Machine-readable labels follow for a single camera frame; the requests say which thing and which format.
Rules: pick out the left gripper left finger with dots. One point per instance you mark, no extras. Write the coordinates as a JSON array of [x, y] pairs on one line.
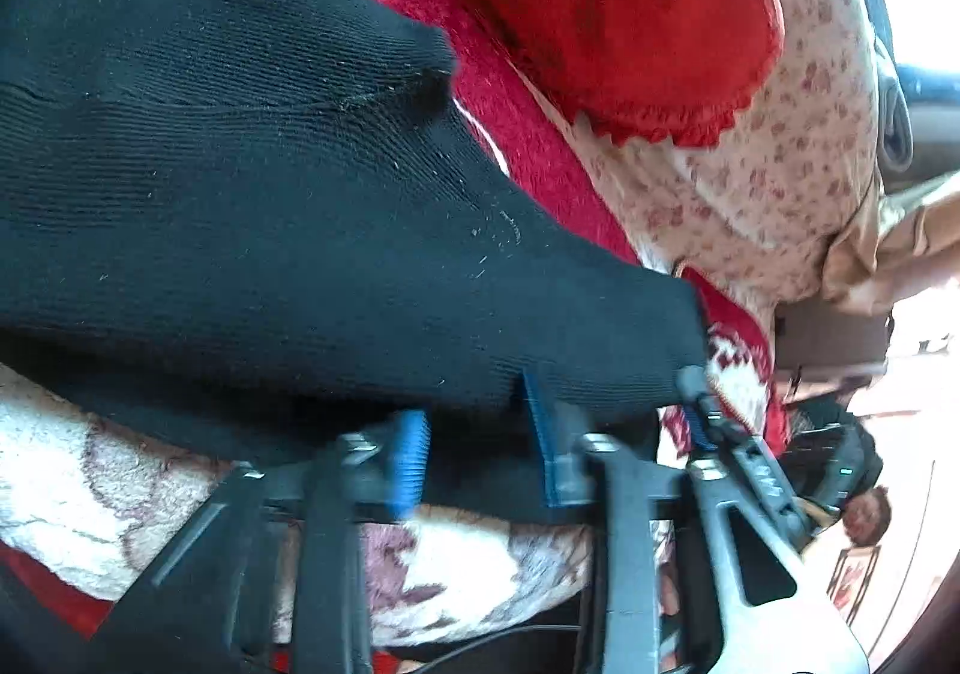
[[208, 601]]

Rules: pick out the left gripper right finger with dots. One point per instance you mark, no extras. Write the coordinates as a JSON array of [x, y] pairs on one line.
[[688, 574]]

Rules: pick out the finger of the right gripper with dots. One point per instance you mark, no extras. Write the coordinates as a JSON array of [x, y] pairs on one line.
[[746, 456]]

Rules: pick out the black knit pants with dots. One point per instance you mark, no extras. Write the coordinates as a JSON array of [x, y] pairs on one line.
[[246, 226]]

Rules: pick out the right hand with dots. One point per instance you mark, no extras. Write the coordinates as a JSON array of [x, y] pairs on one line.
[[867, 517]]

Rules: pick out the red white plush blanket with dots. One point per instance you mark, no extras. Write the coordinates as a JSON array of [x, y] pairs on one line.
[[260, 230]]

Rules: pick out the beige curtain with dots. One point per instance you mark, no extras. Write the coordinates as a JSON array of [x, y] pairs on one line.
[[895, 246]]

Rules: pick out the floral cream bedsheet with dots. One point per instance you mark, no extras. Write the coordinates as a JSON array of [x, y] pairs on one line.
[[757, 213]]

